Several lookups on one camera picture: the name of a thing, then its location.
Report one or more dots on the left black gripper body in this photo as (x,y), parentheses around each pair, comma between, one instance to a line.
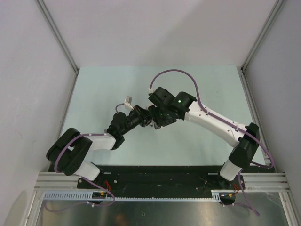
(142,120)

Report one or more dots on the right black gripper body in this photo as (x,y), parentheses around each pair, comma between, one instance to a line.
(160,116)

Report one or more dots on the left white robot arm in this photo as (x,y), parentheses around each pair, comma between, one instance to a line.
(68,153)

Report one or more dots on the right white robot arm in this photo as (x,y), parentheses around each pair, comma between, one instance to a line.
(242,138)

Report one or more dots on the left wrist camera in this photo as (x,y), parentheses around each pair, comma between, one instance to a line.
(127,103)

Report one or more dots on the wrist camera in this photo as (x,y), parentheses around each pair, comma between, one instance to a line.
(127,103)
(150,91)

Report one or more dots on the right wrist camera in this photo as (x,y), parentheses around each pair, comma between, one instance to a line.
(150,91)

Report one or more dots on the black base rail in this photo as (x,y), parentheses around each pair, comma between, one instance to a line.
(165,181)

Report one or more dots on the grey cable duct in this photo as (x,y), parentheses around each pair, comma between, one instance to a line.
(101,196)

